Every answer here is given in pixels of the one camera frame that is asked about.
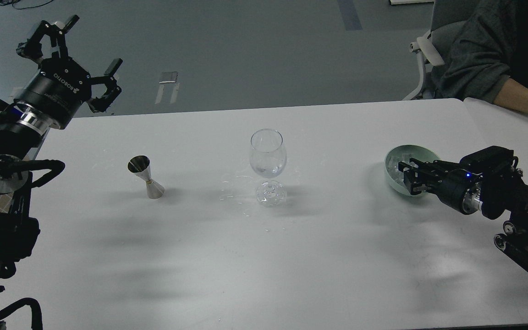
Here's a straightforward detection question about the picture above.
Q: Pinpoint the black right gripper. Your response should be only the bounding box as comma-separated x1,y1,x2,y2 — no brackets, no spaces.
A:
398,158,482,215

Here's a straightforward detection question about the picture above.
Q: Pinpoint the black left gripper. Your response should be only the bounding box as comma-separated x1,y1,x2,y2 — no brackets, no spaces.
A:
13,15,123,130

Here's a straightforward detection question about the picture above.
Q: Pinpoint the steel cocktail jigger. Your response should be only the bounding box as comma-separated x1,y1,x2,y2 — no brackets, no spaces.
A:
126,156,164,200

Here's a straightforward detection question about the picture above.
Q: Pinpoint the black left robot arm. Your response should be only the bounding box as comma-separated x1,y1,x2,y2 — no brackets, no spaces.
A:
0,15,123,330

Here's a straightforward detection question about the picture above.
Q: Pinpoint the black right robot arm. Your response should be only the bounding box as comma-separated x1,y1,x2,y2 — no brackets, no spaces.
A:
397,146,528,272

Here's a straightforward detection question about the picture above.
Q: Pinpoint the green bowl of ice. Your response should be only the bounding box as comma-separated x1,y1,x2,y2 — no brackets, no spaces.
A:
384,144,440,197

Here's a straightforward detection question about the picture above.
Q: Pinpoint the clear wine glass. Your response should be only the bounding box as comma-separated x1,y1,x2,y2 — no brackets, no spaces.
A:
249,129,287,207

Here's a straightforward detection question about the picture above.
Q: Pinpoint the white office chair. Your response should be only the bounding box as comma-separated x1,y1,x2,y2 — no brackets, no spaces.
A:
403,0,478,100

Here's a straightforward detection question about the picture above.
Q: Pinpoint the seated person in grey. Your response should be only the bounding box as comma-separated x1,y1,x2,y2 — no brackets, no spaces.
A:
432,0,528,114

